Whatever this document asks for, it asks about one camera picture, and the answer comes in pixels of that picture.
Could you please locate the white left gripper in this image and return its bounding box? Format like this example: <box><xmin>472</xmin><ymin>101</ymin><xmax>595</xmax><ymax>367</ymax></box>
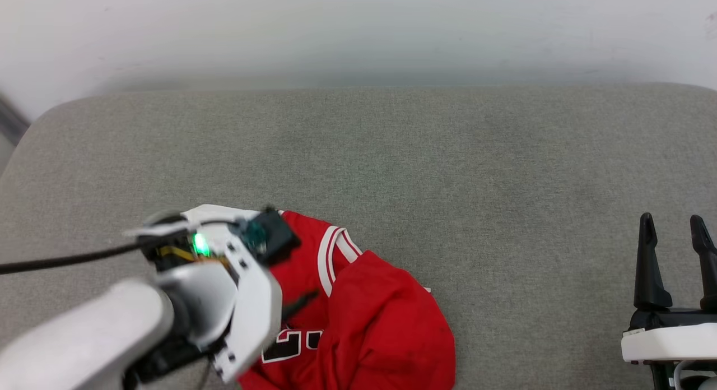
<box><xmin>123</xmin><ymin>204</ymin><xmax>320</xmax><ymax>383</ymax></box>

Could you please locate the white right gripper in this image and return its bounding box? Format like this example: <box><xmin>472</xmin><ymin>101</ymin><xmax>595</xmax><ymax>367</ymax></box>
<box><xmin>620</xmin><ymin>212</ymin><xmax>717</xmax><ymax>390</ymax></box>

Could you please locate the red basketball jersey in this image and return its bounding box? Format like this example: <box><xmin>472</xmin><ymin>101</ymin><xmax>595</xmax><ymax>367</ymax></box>
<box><xmin>238</xmin><ymin>210</ymin><xmax>457</xmax><ymax>390</ymax></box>

